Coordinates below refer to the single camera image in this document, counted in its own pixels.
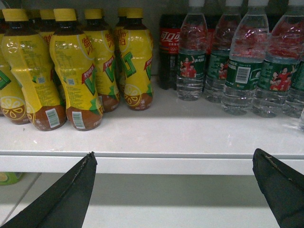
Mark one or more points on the clear water bottle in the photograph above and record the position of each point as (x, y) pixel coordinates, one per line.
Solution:
(192, 53)
(220, 49)
(294, 105)
(247, 53)
(283, 54)

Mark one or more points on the black cola bottle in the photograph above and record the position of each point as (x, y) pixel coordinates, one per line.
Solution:
(169, 33)

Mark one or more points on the green grape drink bottle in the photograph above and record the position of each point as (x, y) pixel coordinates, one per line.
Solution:
(9, 178)

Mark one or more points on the white metal shelf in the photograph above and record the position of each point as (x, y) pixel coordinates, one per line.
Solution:
(171, 137)

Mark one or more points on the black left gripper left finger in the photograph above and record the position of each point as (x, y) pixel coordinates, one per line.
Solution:
(65, 203)

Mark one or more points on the yellow lemon tea bottle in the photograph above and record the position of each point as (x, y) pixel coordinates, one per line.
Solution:
(105, 62)
(12, 102)
(136, 46)
(72, 53)
(28, 55)

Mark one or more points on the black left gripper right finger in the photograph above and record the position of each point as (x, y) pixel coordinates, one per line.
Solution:
(282, 187)

